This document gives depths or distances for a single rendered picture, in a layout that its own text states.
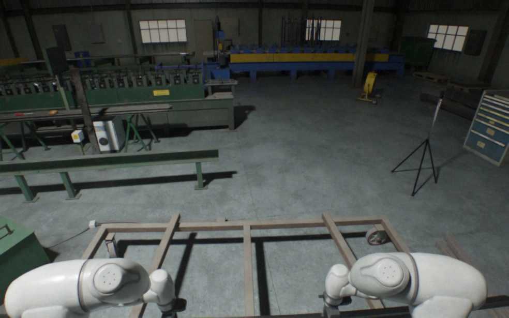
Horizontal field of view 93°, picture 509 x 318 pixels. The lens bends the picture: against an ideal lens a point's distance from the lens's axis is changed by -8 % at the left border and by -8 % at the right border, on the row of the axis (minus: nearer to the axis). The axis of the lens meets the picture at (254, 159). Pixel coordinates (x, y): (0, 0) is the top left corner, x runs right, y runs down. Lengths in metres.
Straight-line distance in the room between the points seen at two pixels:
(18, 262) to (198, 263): 1.46
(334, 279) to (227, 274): 1.29
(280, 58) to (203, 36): 4.68
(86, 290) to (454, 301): 0.88
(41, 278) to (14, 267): 2.02
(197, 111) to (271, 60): 4.93
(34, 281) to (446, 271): 1.00
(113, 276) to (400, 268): 0.68
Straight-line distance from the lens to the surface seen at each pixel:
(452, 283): 0.82
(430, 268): 0.80
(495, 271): 3.19
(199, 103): 4.81
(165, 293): 1.30
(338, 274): 1.27
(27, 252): 2.85
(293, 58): 9.46
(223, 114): 4.89
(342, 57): 10.13
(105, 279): 0.72
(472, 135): 5.60
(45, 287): 0.81
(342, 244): 2.21
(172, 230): 2.31
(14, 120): 5.08
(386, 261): 0.73
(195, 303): 2.27
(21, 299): 0.84
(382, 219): 2.67
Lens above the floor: 1.90
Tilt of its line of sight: 28 degrees down
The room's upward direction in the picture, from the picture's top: straight up
